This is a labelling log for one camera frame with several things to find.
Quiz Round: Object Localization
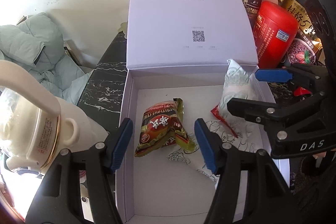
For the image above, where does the white printed snack pack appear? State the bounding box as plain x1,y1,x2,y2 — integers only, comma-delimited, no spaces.
167,118,263,182
217,59,257,123

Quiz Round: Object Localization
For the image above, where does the red ketchup sachet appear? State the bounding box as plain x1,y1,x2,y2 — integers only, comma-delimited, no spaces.
211,105,238,138

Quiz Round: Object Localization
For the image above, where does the brown cereal snack pack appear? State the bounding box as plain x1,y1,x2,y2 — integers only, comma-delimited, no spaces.
134,98,195,157

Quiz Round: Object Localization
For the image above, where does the white smartphone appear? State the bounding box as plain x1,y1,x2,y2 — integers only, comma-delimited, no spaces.
79,170,89,202

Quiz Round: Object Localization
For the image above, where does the red canister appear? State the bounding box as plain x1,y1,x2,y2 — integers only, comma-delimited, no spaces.
253,1,299,69

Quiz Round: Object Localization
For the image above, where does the black gold oat bag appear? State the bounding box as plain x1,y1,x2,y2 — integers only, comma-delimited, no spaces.
282,0,322,65

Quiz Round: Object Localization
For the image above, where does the white cinnamoroll water bottle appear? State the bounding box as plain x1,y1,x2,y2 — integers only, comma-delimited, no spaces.
1,60,108,174

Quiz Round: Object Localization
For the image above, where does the lavender open gift box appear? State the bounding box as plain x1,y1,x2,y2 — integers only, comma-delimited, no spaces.
115,0,291,224

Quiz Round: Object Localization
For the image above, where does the grey-green puffer jacket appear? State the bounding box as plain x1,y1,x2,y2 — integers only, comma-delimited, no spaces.
1,13,91,105

